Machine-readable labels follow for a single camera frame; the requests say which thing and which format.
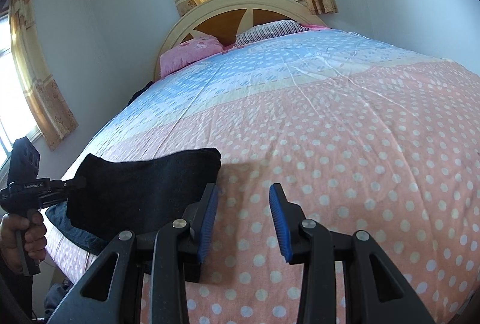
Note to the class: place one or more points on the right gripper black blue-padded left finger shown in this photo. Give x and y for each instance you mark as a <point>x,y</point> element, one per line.
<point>180,249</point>

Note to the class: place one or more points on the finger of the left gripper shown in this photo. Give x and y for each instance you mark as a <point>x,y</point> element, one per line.
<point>72,185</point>

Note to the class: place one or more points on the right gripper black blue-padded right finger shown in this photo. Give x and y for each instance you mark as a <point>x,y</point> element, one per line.
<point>303,241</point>

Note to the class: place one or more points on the black pants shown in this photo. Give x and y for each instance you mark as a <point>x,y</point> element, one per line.
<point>140,196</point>

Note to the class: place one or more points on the person's left hand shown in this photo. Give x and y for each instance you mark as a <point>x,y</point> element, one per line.
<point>22,235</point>

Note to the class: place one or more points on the side window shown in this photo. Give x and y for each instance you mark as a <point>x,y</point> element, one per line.
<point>16,118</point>

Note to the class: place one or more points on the beige side window curtain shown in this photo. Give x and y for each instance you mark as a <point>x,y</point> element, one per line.
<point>49,109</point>

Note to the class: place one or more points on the pink blue polka-dot bedspread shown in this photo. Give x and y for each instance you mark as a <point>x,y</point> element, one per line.
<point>360,134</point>

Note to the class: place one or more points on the pink pillow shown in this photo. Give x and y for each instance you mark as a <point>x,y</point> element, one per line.
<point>188,52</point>

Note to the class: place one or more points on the striped checked pillow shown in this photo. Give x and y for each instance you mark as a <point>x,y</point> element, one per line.
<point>269,30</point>

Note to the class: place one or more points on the cream wooden headboard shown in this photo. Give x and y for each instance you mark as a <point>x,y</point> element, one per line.
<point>225,19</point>

